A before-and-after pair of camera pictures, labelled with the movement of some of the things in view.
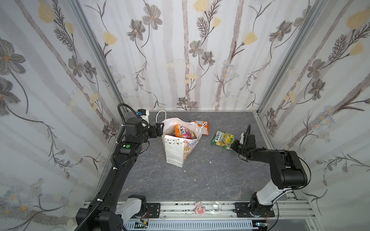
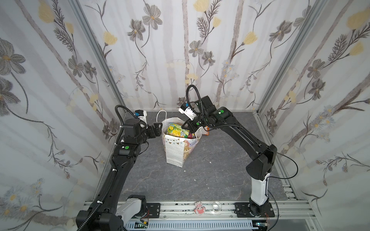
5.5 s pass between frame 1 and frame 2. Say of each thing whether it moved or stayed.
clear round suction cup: stayed
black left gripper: stayed
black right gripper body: moved
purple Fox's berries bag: stayed
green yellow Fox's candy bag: moved
